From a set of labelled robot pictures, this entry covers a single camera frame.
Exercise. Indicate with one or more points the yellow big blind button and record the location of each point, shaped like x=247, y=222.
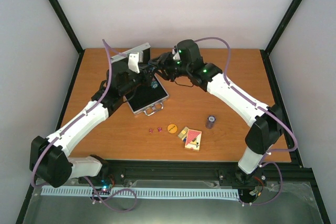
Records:
x=172, y=128

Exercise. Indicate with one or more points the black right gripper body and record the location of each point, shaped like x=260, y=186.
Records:
x=170, y=70

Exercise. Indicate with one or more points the light blue cable duct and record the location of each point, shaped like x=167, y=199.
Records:
x=143, y=193

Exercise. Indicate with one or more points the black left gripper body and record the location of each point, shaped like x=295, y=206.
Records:
x=145, y=81

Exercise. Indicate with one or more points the yellow card box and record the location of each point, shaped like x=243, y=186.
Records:
x=183, y=133

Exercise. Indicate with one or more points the blue chip stack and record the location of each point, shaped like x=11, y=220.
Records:
x=154, y=84

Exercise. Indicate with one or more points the red playing card deck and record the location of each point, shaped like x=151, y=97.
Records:
x=193, y=140

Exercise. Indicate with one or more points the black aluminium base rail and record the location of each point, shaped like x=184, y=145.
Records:
x=226, y=173

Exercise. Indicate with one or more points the aluminium poker case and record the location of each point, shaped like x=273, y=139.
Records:
x=142, y=98

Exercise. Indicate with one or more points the purple chip stack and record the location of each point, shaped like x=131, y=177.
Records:
x=210, y=122

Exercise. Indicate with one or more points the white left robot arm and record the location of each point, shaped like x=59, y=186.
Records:
x=49, y=157

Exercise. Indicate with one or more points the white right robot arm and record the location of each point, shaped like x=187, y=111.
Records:
x=264, y=122

